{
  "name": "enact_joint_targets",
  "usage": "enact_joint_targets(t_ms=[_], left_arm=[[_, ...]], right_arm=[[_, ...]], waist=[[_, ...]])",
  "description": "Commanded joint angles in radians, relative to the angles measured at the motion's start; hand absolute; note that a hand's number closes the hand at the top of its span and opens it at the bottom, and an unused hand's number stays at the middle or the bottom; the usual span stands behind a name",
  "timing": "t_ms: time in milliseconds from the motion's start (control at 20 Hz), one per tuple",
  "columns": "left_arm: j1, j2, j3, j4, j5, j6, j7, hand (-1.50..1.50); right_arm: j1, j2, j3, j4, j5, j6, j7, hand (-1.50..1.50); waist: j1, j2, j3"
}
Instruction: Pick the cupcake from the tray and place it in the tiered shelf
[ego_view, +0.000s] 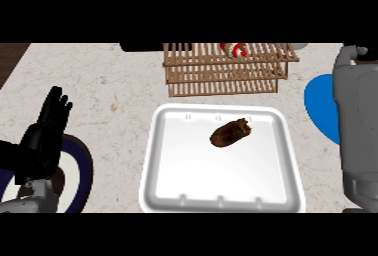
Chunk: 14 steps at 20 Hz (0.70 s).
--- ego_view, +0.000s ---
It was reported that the black appliance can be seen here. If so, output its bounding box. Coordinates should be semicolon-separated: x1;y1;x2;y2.
120;42;166;53

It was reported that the brown cupcake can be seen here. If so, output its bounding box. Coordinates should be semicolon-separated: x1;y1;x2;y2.
209;117;255;149

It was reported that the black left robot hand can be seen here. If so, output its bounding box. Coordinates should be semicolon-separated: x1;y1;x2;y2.
0;85;76;186

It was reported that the white rectangular tray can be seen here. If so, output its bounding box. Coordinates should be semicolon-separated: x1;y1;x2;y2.
138;102;308;214

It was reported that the wooden tiered shelf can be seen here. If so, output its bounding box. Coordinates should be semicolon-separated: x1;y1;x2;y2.
163;42;302;98

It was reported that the red and white item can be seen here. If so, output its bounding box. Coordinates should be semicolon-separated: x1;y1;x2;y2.
219;42;250;60

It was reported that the white plate dark blue rim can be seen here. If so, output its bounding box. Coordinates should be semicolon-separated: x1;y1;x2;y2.
0;133;97;214

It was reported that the blue round plate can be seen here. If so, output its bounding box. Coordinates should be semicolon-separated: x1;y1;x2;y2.
303;73;343;146

